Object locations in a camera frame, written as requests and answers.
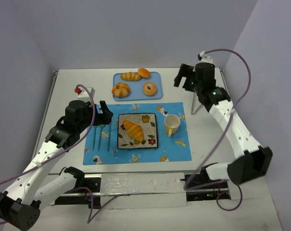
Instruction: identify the light blue tray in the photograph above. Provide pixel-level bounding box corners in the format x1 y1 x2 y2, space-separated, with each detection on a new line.
113 72 163 101

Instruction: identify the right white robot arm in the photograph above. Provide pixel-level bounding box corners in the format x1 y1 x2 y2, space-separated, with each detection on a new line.
174 63 273 185

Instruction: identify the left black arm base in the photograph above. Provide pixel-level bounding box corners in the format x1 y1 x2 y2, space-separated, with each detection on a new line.
54 177 101 209

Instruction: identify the round orange bun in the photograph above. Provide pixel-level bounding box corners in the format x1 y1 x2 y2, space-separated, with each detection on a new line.
138 68 151 78

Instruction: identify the small croissant back left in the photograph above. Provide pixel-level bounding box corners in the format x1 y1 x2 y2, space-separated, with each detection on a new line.
120 72 141 81

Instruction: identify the cream yellow mug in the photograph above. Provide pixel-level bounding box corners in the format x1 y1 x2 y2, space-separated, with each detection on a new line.
164 115 180 137

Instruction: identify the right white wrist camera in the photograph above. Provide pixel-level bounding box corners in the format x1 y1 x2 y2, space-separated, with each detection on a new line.
198 51 214 64

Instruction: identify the square floral ceramic plate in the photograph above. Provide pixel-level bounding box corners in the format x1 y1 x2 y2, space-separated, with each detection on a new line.
117 113 158 150

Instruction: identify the teal fork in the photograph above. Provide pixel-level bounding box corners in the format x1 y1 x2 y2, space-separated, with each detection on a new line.
92 125 98 150

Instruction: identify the purple cable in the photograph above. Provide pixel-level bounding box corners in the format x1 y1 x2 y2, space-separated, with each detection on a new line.
0 84 119 229
183 48 252 211

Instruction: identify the glazed ring donut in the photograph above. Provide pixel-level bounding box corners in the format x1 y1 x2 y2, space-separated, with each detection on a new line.
142 82 157 96

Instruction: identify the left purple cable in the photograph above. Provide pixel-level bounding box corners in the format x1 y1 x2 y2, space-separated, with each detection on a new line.
0 84 119 229

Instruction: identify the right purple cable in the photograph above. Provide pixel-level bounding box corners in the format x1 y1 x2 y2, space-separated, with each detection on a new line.
183 48 252 211

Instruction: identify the blue cartoon placemat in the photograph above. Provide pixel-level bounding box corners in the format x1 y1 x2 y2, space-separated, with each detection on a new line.
83 102 192 165

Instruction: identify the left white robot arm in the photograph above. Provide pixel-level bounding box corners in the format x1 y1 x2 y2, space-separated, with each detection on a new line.
0 100 113 231

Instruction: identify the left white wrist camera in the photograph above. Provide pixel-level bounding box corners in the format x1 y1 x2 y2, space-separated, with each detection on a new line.
74 87 95 102

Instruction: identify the teal knife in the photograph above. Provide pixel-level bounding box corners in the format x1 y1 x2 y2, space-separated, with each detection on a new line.
107 121 112 152

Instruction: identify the long striped croissant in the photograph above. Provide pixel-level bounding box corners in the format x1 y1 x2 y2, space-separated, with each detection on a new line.
123 119 144 142

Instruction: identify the round twisted bread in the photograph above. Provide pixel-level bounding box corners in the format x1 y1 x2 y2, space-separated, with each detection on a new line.
112 82 130 98

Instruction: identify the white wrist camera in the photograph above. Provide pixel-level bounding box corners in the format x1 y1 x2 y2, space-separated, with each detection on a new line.
74 87 95 102
198 51 214 64

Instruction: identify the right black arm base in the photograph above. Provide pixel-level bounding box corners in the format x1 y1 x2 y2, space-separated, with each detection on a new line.
186 168 231 202

